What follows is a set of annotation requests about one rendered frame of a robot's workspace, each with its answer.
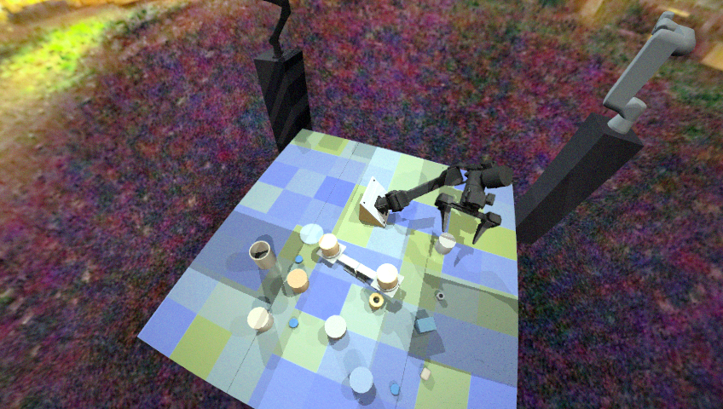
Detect beige rounded pebble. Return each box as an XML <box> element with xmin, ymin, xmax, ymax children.
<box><xmin>420</xmin><ymin>367</ymin><xmax>431</xmax><ymax>381</ymax></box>

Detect light blue block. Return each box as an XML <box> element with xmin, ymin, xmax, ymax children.
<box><xmin>414</xmin><ymin>317</ymin><xmax>437</xmax><ymax>335</ymax></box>

